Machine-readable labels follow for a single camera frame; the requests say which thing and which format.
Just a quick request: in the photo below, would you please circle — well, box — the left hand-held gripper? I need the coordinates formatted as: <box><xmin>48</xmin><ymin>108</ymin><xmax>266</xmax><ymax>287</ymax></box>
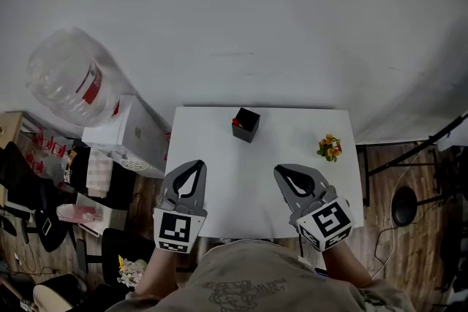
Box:
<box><xmin>152</xmin><ymin>159</ymin><xmax>208</xmax><ymax>255</ymax></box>

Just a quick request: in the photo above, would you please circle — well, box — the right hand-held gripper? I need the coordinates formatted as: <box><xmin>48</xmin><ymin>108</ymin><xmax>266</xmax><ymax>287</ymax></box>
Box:
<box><xmin>273</xmin><ymin>163</ymin><xmax>356</xmax><ymax>253</ymax></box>

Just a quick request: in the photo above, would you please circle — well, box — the black square pen holder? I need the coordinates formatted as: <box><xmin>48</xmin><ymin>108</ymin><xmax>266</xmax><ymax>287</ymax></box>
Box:
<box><xmin>231</xmin><ymin>107</ymin><xmax>261</xmax><ymax>144</ymax></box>

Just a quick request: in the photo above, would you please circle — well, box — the person's left forearm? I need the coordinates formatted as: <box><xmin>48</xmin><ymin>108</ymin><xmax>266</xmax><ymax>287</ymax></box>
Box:
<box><xmin>135</xmin><ymin>246</ymin><xmax>180</xmax><ymax>299</ymax></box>

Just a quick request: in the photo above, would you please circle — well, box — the person's right forearm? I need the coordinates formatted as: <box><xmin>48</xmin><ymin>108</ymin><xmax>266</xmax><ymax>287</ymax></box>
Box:
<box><xmin>321</xmin><ymin>240</ymin><xmax>374</xmax><ymax>288</ymax></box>

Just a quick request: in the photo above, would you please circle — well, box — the orange flower potted plant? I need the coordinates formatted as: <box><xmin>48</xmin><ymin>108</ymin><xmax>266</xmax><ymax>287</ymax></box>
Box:
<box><xmin>316</xmin><ymin>134</ymin><xmax>343</xmax><ymax>163</ymax></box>

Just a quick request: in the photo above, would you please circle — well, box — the white table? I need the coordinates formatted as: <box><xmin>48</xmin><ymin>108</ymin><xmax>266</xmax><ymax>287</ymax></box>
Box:
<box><xmin>164</xmin><ymin>105</ymin><xmax>365</xmax><ymax>240</ymax></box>

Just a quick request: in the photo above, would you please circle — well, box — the black cabinet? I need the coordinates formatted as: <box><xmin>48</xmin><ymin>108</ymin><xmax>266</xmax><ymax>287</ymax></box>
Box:
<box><xmin>69</xmin><ymin>145</ymin><xmax>138</xmax><ymax>210</ymax></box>

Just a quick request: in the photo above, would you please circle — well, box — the black chair holding flowers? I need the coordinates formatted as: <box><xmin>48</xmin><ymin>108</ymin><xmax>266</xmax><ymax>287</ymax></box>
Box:
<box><xmin>75</xmin><ymin>228</ymin><xmax>156</xmax><ymax>286</ymax></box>

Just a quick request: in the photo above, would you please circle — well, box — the white checked cloth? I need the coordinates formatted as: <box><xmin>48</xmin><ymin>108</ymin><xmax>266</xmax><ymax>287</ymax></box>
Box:
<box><xmin>86</xmin><ymin>149</ymin><xmax>114</xmax><ymax>199</ymax></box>

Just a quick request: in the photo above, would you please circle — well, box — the white flower bouquet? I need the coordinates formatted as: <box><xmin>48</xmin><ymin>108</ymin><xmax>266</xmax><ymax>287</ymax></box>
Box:
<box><xmin>116</xmin><ymin>254</ymin><xmax>147</xmax><ymax>288</ymax></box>

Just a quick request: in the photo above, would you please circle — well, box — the person's beige printed shirt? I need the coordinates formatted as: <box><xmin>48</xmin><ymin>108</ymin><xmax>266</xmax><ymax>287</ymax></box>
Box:
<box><xmin>104</xmin><ymin>239</ymin><xmax>418</xmax><ymax>312</ymax></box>

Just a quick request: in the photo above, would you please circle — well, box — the black round fan base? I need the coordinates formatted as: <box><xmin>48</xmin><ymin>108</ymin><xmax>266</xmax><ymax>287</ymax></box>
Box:
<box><xmin>390</xmin><ymin>186</ymin><xmax>418</xmax><ymax>228</ymax></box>

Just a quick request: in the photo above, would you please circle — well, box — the pink box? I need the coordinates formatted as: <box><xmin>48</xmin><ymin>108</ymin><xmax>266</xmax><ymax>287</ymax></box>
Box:
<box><xmin>56</xmin><ymin>203</ymin><xmax>103</xmax><ymax>224</ymax></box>

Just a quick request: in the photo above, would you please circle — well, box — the clear bag with red print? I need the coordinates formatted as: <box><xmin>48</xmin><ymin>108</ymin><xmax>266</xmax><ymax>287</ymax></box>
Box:
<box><xmin>25</xmin><ymin>127</ymin><xmax>76</xmax><ymax>183</ymax></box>

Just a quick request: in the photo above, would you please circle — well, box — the clear water jug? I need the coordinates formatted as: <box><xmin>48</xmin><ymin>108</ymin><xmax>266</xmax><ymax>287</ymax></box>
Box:
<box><xmin>25</xmin><ymin>27</ymin><xmax>127</xmax><ymax>128</ymax></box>

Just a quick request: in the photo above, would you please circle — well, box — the black mesh office chair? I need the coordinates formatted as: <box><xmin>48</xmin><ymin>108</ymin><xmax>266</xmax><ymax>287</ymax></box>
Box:
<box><xmin>0</xmin><ymin>141</ymin><xmax>70</xmax><ymax>253</ymax></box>

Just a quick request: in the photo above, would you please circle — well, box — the beige oval table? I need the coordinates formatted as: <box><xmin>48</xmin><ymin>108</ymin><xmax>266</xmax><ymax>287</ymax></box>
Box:
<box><xmin>32</xmin><ymin>284</ymin><xmax>74</xmax><ymax>312</ymax></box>

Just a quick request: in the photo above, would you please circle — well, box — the light wooden shelf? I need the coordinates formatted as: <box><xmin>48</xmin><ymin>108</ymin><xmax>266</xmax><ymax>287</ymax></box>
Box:
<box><xmin>0</xmin><ymin>112</ymin><xmax>25</xmax><ymax>149</ymax></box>

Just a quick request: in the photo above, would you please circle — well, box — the white floor cable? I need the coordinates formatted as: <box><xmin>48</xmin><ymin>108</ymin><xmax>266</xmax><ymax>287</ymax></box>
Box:
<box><xmin>371</xmin><ymin>153</ymin><xmax>421</xmax><ymax>281</ymax></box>

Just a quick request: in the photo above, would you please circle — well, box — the black metal rack frame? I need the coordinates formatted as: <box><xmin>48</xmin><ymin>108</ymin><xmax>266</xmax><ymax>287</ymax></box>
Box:
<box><xmin>356</xmin><ymin>111</ymin><xmax>468</xmax><ymax>208</ymax></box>

